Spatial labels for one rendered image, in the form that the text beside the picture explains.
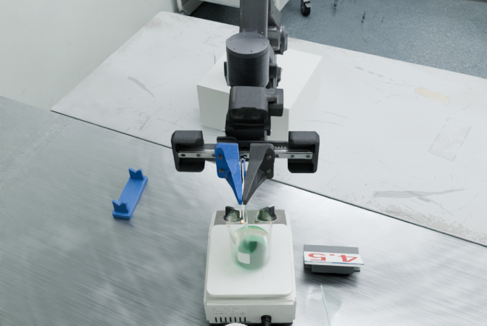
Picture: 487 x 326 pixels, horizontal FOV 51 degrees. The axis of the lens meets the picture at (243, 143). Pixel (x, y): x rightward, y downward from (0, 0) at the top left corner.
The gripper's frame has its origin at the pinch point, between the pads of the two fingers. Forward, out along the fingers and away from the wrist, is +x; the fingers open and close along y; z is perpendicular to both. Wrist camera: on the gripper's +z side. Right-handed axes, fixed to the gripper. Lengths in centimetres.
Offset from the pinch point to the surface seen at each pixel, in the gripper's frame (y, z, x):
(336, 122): 17, -25, -41
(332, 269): 13.0, -24.0, -3.5
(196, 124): -12.8, -25.3, -39.6
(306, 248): 9.3, -25.1, -8.1
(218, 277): -4.0, -16.9, 2.9
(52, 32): -91, -66, -147
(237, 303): -1.3, -19.1, 5.5
